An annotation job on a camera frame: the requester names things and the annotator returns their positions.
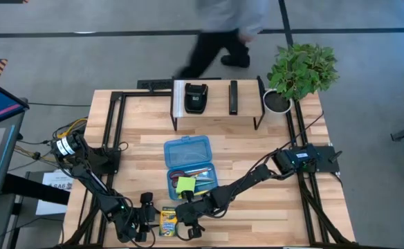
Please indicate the black aluminium frame rails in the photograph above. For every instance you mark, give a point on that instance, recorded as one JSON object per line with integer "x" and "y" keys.
{"x": 111, "y": 114}
{"x": 307, "y": 214}

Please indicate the wooden shelf riser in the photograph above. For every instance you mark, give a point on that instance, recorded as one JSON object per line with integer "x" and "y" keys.
{"x": 217, "y": 100}

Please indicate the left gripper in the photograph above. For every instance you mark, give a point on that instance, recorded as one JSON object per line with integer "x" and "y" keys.
{"x": 133, "y": 221}

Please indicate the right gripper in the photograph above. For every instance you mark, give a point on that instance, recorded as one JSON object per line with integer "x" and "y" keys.
{"x": 190, "y": 213}

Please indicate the black power strip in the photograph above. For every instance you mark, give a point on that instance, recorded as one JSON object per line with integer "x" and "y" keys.
{"x": 153, "y": 84}

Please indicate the white plant pot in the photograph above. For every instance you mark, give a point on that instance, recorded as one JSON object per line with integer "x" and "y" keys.
{"x": 276, "y": 103}

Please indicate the crayon box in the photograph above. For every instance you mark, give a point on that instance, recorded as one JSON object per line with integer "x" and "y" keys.
{"x": 168, "y": 223}

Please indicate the black hole punch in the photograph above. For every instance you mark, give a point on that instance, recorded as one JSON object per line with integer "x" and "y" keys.
{"x": 195, "y": 98}

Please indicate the blue plastic pencil case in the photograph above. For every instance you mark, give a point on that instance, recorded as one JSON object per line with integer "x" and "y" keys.
{"x": 188, "y": 152}

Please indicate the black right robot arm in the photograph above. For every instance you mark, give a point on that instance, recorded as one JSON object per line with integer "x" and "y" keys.
{"x": 243, "y": 180}

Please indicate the black desk bar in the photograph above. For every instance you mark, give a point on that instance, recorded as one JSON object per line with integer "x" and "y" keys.
{"x": 32, "y": 188}

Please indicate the black stapler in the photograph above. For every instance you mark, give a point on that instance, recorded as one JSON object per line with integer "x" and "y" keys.
{"x": 233, "y": 98}

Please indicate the green sticky note pad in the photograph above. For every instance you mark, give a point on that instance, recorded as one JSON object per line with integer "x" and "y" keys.
{"x": 185, "y": 185}

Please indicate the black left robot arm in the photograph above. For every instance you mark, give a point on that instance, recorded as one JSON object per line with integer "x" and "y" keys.
{"x": 94, "y": 186}

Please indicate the white paper sheet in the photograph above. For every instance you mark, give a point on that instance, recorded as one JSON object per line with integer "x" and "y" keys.
{"x": 55, "y": 181}

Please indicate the person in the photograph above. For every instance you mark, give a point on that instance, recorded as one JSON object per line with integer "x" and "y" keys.
{"x": 222, "y": 20}

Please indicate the green leafy plant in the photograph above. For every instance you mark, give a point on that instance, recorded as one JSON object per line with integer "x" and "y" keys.
{"x": 302, "y": 71}

